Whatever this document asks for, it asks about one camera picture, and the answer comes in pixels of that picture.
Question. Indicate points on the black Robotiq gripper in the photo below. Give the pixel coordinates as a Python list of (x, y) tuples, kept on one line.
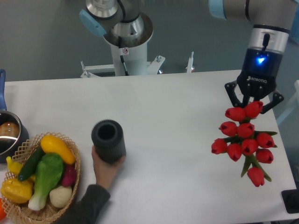
[(257, 79)]

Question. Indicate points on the red tulip bouquet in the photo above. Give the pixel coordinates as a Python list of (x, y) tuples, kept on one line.
[(242, 139)]

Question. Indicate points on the dark grey ribbed vase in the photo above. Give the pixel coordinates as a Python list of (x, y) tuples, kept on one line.
[(108, 139)]

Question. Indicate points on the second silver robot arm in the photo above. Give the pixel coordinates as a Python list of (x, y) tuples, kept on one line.
[(120, 22)]

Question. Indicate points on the dark grey sleeved forearm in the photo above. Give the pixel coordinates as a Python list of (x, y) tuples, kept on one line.
[(86, 211)]

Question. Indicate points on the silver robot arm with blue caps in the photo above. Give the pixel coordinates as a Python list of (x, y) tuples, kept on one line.
[(272, 22)]

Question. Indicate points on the person's hand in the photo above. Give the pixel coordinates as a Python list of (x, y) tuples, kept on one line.
[(105, 173)]

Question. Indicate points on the black device at table edge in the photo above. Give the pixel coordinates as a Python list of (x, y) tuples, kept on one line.
[(291, 200)]

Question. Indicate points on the purple red onion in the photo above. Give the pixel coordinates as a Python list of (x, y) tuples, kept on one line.
[(69, 176)]

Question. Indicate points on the yellow squash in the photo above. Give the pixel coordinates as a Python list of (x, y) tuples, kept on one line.
[(54, 144)]

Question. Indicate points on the green bok choy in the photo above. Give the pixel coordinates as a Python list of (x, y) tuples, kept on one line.
[(48, 173)]

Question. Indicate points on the white garlic bulb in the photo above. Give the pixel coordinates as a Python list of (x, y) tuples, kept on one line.
[(60, 196)]

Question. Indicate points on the woven wicker basket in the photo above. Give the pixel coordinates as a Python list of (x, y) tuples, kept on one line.
[(20, 213)]

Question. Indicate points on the green cucumber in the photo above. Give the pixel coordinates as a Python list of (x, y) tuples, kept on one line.
[(29, 167)]

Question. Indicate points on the yellow banana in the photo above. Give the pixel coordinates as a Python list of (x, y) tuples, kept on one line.
[(13, 167)]

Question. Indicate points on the yellow bell pepper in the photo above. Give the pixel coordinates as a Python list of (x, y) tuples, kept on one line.
[(16, 191)]

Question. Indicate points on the orange fruit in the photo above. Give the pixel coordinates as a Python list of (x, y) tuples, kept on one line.
[(2, 211)]

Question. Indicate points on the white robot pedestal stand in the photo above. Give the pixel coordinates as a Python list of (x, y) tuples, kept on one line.
[(127, 61)]

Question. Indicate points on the blue handled saucepan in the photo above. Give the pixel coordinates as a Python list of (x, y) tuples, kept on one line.
[(12, 131)]

